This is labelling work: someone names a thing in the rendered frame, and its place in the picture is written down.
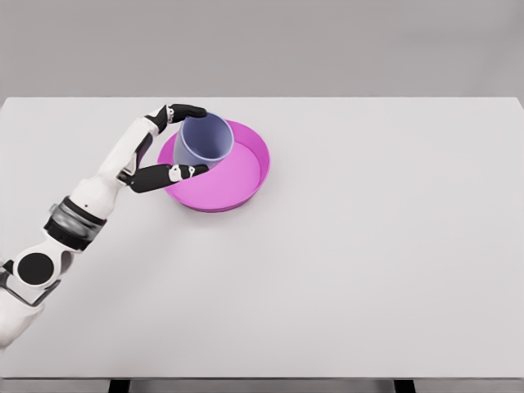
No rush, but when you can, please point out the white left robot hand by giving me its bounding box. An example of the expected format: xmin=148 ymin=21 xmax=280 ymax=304
xmin=94 ymin=103 xmax=210 ymax=195

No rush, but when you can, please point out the lavender blue cup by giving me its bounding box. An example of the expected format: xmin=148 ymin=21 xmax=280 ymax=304
xmin=172 ymin=114 xmax=235 ymax=169

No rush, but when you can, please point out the magenta pink plate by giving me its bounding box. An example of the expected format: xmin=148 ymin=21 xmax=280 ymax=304
xmin=157 ymin=119 xmax=271 ymax=213

